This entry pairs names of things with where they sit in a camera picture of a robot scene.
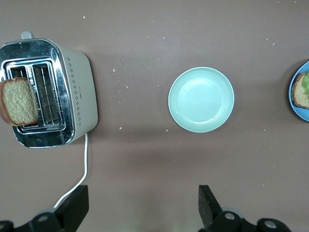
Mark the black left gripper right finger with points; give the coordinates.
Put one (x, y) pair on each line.
(207, 207)

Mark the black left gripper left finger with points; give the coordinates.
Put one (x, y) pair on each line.
(70, 212)

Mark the brown bread slice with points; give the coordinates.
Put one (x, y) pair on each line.
(19, 101)
(300, 96)

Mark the green lettuce leaf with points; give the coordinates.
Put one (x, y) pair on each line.
(306, 81)

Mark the pale green round plate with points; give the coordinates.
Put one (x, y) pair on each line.
(200, 99)

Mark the blue round plate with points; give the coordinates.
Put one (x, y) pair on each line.
(303, 114)

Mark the beige chrome-topped toaster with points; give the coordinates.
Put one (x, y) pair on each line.
(79, 96)

